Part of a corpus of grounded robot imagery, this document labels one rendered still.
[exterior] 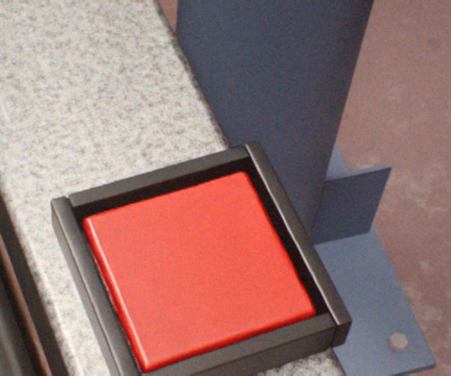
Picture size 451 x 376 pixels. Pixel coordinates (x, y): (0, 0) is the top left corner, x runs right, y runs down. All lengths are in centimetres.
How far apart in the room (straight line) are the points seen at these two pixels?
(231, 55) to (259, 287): 67
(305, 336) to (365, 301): 109
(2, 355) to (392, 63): 135
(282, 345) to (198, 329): 3
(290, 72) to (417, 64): 68
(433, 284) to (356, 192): 17
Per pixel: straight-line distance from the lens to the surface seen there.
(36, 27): 47
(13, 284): 46
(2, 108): 45
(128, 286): 39
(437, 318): 149
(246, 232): 40
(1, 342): 40
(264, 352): 38
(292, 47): 103
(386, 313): 147
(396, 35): 174
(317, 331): 39
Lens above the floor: 127
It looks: 57 degrees down
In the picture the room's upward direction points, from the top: 8 degrees clockwise
